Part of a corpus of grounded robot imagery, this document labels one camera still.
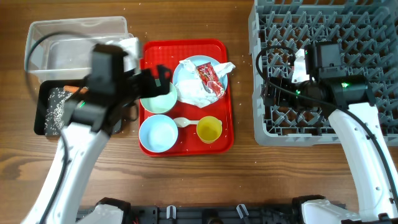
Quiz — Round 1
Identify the white napkin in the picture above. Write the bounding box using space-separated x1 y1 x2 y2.
174 59 235 108

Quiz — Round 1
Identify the light blue bowl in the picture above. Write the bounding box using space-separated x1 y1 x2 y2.
139 114 178 153

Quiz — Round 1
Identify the orange carrot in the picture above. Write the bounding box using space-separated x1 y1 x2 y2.
63 85 88 93

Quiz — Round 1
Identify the red snack wrapper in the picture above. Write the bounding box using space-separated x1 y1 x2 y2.
196 62 225 98

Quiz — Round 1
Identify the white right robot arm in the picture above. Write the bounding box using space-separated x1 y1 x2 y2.
255 42 397 223

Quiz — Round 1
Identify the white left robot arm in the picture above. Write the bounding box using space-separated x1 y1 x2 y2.
23 44 172 223

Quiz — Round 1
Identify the black waste tray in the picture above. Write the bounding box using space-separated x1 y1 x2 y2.
32 78 129 139

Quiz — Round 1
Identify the grey dishwasher rack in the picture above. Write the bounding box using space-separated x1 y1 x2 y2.
248 0 397 146

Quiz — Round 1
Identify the green bowl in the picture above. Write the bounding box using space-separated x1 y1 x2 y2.
140 83 178 114

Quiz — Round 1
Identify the white plastic spoon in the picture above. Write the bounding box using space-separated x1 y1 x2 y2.
174 117 199 128

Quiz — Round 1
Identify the light blue plate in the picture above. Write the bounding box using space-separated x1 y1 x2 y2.
172 55 228 108

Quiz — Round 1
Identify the red plastic tray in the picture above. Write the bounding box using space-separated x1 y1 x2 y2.
139 39 234 157

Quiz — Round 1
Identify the yellow plastic cup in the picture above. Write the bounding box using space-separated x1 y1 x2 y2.
197 116 223 144

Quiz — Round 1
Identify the white rice pile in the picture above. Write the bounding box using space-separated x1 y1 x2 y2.
44 88 72 136

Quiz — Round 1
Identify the clear plastic bin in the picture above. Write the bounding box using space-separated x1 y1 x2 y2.
25 16 132 83

